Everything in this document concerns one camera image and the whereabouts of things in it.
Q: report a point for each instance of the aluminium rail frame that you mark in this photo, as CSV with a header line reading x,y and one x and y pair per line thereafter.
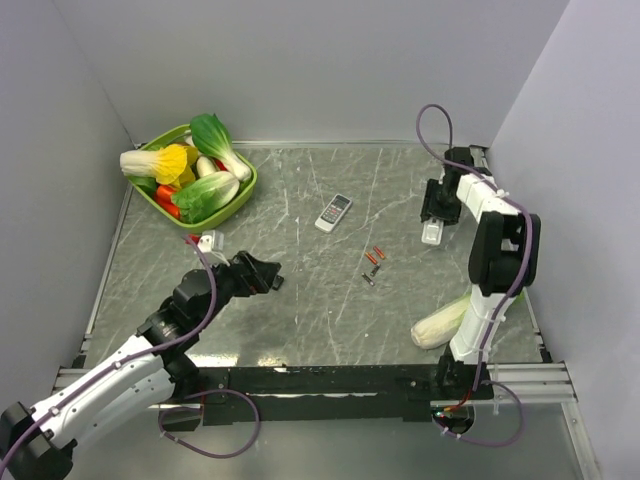
x,y
540,387

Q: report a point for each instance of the red orange battery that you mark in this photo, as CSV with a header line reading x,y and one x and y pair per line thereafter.
x,y
371,258
379,252

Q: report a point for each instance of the yellow napa cabbage toy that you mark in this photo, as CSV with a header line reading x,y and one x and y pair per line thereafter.
x,y
165,165

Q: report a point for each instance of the green lettuce cabbage toy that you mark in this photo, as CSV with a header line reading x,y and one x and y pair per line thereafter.
x,y
204,197

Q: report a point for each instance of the grey white remote control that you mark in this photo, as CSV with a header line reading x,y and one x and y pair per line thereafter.
x,y
333,213

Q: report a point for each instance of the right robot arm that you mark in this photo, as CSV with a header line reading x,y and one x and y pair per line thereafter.
x,y
502,260

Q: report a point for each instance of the black base bar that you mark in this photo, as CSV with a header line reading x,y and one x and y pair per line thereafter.
x,y
223,396

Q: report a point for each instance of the white napa cabbage toy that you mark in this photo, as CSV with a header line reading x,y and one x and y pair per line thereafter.
x,y
467,325

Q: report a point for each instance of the white radish toy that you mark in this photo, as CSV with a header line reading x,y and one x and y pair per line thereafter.
x,y
205,167

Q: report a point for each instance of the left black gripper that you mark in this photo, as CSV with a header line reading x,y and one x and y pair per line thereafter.
x,y
252,275

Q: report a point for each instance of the black slim remote control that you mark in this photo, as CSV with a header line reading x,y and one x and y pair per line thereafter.
x,y
277,282

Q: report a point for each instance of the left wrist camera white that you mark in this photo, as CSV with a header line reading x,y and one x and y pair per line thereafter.
x,y
210,243

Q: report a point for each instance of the green plastic basket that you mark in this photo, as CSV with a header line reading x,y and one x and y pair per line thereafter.
x,y
242,196

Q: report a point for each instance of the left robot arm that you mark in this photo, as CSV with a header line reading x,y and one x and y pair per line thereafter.
x,y
42,442

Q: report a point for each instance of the dark battery lowest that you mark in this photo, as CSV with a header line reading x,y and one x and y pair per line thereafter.
x,y
368,280

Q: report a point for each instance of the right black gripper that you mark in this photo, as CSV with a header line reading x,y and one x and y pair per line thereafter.
x,y
430,206

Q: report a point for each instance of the orange carrot toy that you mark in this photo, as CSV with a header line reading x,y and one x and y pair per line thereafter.
x,y
163,197

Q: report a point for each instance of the green bok choy toy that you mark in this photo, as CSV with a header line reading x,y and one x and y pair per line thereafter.
x,y
211,137

